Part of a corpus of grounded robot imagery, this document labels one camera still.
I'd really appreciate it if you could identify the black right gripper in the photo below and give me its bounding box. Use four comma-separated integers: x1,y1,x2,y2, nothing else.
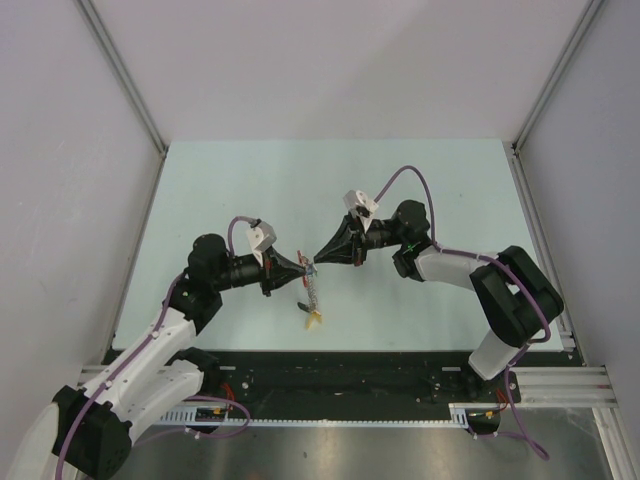
314,211,407,267

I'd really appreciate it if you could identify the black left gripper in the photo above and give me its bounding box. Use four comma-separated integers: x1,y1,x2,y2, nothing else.
212,246,305,296

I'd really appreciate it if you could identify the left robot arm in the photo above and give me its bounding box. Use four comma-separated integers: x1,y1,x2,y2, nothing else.
52,227,305,479

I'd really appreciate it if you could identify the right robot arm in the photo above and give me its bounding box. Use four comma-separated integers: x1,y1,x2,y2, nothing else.
314,200,564,401

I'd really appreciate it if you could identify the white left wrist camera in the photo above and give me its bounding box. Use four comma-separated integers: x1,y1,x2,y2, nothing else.
246,219,277,266

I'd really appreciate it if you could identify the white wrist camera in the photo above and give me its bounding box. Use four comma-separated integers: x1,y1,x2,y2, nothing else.
343,190,379,233
246,219,277,266

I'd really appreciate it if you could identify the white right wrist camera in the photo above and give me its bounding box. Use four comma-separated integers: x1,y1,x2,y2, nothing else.
343,190,379,233

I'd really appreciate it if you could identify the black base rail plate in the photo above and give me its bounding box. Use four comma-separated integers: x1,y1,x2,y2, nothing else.
205,351,521,420

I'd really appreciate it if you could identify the right aluminium frame post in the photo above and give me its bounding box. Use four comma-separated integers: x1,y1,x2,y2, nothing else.
512,0,606,151

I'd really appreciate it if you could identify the aluminium frame post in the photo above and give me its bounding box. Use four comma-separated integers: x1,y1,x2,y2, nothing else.
74,0,169,154
512,0,606,151

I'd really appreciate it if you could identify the white slotted cable duct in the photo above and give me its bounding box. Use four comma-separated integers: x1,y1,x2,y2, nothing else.
155,404,498,429

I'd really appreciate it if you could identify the left aluminium frame post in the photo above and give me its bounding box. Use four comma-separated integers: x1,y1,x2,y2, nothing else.
74,0,169,154

